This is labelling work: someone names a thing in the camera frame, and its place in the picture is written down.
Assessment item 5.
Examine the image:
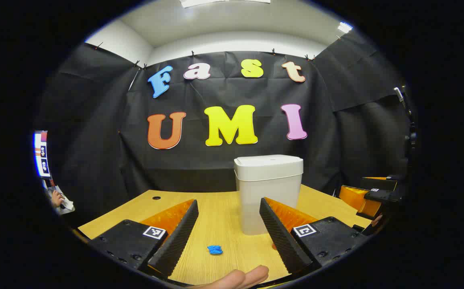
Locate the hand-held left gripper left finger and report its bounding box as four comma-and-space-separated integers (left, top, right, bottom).
88, 199, 199, 278

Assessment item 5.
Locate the black backdrop cloth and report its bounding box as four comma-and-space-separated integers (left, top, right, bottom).
35, 30, 411, 217

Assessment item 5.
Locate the white desktop garbage bin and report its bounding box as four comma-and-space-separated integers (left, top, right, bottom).
234, 155, 304, 236

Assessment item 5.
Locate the wooden desktop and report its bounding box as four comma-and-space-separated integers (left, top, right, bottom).
78, 185, 371, 285

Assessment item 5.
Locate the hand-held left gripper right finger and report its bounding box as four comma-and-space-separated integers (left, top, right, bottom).
259, 197, 369, 274

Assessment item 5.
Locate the computer monitor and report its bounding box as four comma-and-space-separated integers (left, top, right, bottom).
34, 130, 51, 179

